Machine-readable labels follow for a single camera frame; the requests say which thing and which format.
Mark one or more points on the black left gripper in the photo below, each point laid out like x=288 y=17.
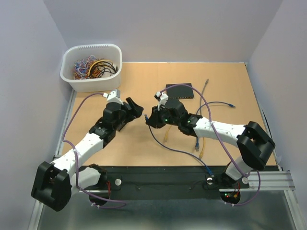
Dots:
x=134 y=112

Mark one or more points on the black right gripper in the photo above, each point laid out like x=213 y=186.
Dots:
x=154 y=119

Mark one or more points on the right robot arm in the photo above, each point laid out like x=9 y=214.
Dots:
x=253 y=142

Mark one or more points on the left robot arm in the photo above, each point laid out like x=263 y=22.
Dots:
x=56 y=182

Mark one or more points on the white plastic bin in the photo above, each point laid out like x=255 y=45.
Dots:
x=92 y=68

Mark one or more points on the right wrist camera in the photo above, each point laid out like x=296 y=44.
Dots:
x=162 y=98

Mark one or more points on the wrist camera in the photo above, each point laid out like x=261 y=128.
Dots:
x=162 y=98
x=114 y=95

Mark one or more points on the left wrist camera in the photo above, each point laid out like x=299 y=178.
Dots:
x=114 y=95

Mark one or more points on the black network switch far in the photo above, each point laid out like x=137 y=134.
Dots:
x=179 y=92

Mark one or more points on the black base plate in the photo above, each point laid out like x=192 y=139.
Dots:
x=165 y=183

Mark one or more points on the aluminium frame rail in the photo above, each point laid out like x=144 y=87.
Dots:
x=57 y=181

